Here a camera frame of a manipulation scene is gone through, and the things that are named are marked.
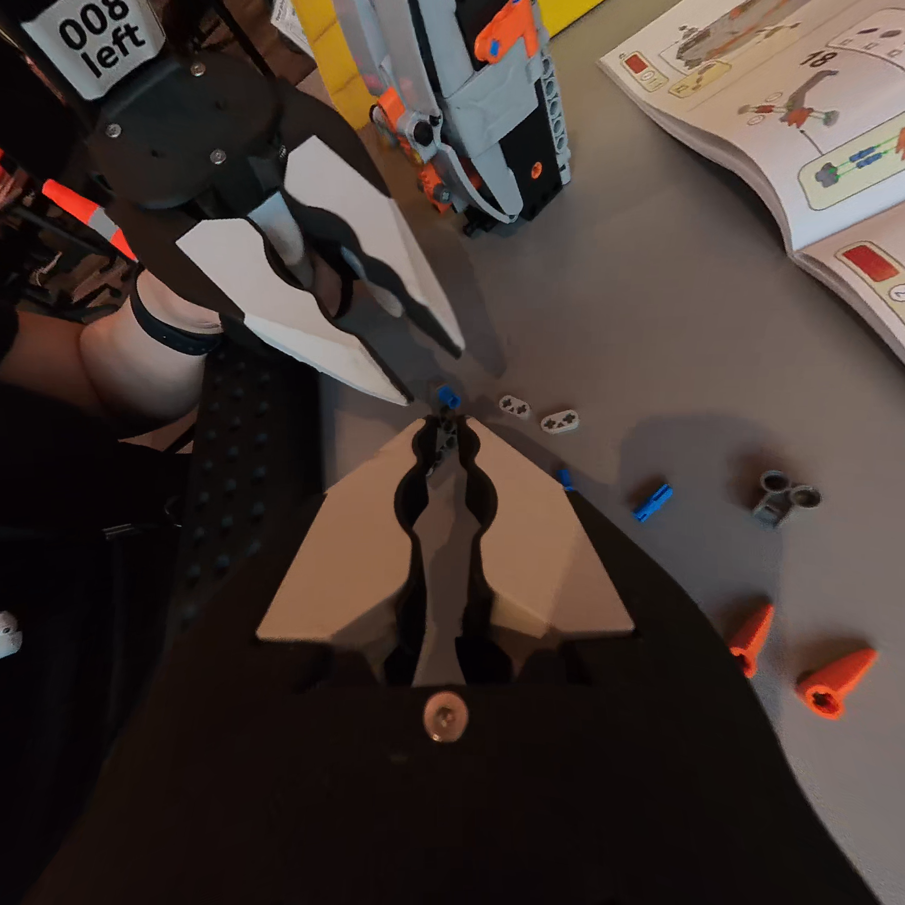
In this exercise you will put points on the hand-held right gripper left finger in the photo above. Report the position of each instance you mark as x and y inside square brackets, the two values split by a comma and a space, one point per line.
[339, 565]

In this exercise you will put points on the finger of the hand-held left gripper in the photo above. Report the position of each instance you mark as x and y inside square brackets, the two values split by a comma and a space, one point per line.
[367, 212]
[269, 304]

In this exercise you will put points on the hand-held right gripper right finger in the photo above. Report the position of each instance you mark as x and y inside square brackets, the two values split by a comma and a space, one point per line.
[551, 565]

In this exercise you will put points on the grey orange brick robot model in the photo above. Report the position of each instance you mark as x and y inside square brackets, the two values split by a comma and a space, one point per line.
[488, 106]

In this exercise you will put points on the grey angled beam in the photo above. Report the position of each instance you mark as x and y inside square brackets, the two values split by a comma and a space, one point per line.
[447, 438]

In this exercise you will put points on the dark grey tube connector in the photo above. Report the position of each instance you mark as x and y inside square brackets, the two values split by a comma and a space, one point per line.
[785, 498]

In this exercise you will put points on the person's left forearm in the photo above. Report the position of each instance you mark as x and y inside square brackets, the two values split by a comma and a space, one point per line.
[85, 367]

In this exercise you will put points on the grey desk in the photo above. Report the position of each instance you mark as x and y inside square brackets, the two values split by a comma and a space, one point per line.
[672, 283]

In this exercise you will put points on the person's left hand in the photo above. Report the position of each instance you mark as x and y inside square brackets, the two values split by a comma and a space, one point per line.
[184, 307]

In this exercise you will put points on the black wristband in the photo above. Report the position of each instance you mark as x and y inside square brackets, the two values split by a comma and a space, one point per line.
[170, 341]

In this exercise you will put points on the black perforated chair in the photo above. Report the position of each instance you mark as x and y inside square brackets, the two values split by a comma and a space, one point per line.
[240, 495]

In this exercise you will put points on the orange reflective strip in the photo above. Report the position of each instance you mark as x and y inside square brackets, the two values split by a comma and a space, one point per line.
[85, 212]

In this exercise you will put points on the light grey two-hole beam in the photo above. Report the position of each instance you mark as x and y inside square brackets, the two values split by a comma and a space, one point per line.
[515, 406]
[560, 422]

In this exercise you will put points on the yellow plastic bin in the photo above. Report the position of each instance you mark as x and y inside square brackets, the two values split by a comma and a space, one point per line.
[332, 63]

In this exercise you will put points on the orange cone brick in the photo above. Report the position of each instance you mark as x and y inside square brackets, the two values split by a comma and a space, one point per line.
[753, 636]
[838, 682]

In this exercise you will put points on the person's black shirt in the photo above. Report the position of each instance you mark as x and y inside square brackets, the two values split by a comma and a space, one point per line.
[56, 565]

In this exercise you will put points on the open white instruction booklet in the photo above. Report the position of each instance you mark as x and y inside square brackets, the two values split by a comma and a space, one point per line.
[813, 106]

